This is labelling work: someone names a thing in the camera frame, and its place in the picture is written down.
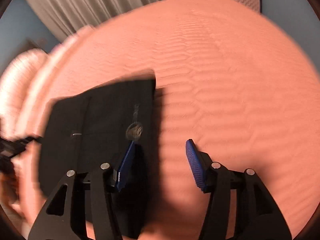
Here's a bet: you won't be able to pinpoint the black pants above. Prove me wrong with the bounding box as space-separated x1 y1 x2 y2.
38 71 157 239

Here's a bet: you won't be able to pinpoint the pink textured pillow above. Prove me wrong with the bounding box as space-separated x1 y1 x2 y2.
1 49 48 138

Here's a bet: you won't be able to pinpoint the dark wooden headboard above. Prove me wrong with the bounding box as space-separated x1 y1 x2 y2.
17 38 46 54

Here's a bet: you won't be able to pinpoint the orange quilted bedspread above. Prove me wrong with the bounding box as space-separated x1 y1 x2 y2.
16 0 319 239

